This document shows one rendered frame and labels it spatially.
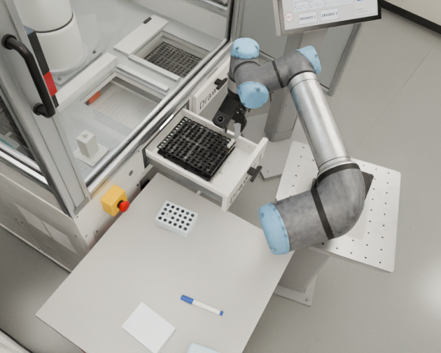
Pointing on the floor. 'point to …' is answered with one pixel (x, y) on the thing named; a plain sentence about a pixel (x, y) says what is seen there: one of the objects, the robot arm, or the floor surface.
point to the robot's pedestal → (297, 292)
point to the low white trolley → (169, 278)
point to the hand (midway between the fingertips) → (229, 134)
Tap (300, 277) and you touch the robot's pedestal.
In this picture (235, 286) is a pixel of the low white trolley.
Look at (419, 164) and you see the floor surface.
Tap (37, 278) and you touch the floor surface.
